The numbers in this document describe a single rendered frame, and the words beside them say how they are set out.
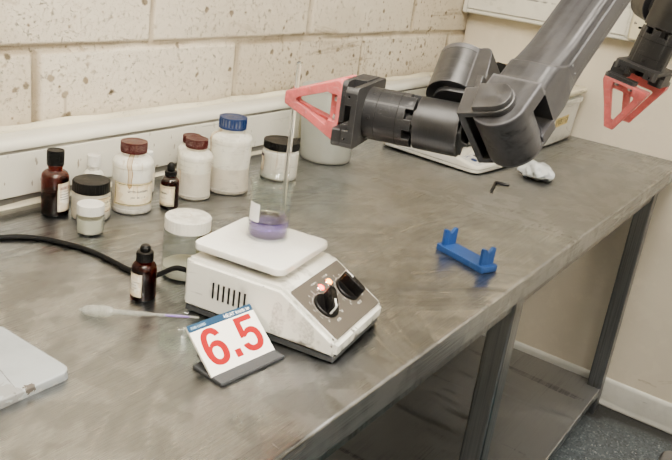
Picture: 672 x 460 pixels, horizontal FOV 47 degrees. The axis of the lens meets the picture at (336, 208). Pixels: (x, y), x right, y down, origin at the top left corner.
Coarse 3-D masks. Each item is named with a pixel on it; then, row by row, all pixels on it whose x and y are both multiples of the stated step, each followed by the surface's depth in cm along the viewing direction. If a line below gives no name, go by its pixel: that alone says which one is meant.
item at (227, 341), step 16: (224, 320) 82; (240, 320) 83; (256, 320) 85; (208, 336) 80; (224, 336) 81; (240, 336) 82; (256, 336) 84; (208, 352) 79; (224, 352) 80; (240, 352) 81
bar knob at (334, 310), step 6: (330, 288) 86; (318, 294) 86; (324, 294) 86; (330, 294) 85; (336, 294) 85; (318, 300) 85; (324, 300) 86; (330, 300) 85; (336, 300) 85; (318, 306) 84; (324, 306) 85; (330, 306) 84; (336, 306) 84; (324, 312) 84; (330, 312) 84; (336, 312) 86
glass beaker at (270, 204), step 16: (256, 176) 92; (272, 176) 93; (256, 192) 89; (272, 192) 88; (288, 192) 89; (256, 208) 89; (272, 208) 89; (288, 208) 90; (256, 224) 90; (272, 224) 89; (288, 224) 91; (256, 240) 90; (272, 240) 90
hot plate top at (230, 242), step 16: (240, 224) 95; (208, 240) 89; (224, 240) 89; (240, 240) 90; (288, 240) 92; (304, 240) 93; (320, 240) 93; (224, 256) 86; (240, 256) 86; (256, 256) 86; (272, 256) 87; (288, 256) 87; (304, 256) 88; (272, 272) 84; (288, 272) 85
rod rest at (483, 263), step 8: (448, 232) 119; (456, 232) 120; (448, 240) 119; (440, 248) 119; (448, 248) 118; (456, 248) 119; (464, 248) 119; (456, 256) 117; (464, 256) 116; (472, 256) 116; (480, 256) 113; (488, 256) 114; (464, 264) 115; (472, 264) 114; (480, 264) 113; (488, 264) 114; (496, 264) 115; (480, 272) 113; (488, 272) 114
